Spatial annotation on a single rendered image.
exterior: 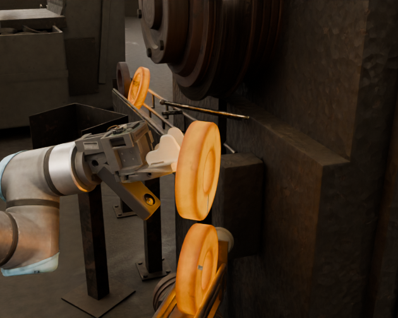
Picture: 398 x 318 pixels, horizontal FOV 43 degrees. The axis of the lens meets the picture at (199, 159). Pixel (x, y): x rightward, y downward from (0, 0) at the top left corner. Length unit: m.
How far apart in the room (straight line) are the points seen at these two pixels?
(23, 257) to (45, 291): 1.25
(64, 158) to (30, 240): 0.14
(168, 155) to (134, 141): 0.06
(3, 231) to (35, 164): 0.13
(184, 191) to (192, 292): 0.18
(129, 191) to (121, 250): 1.46
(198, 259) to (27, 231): 0.28
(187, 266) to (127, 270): 1.34
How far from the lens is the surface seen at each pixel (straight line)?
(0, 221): 0.83
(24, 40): 3.58
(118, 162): 0.81
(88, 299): 2.01
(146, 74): 2.11
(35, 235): 0.87
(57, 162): 0.86
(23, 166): 0.90
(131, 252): 2.27
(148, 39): 1.28
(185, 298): 0.84
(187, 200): 0.74
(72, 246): 2.36
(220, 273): 0.94
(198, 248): 0.83
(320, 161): 0.93
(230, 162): 1.09
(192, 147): 0.73
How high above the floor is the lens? 1.21
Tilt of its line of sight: 22 degrees down
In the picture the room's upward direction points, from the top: straight up
